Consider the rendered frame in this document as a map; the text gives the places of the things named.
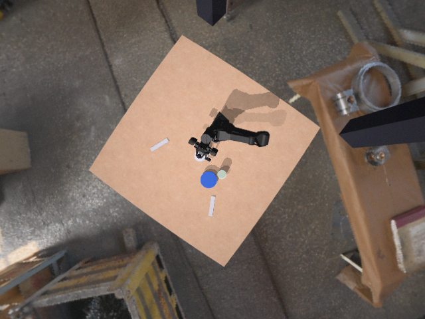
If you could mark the blue short cylinder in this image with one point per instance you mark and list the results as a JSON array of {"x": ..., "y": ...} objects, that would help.
[{"x": 208, "y": 179}]

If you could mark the french press coffee maker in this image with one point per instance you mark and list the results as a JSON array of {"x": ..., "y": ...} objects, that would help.
[{"x": 198, "y": 157}]

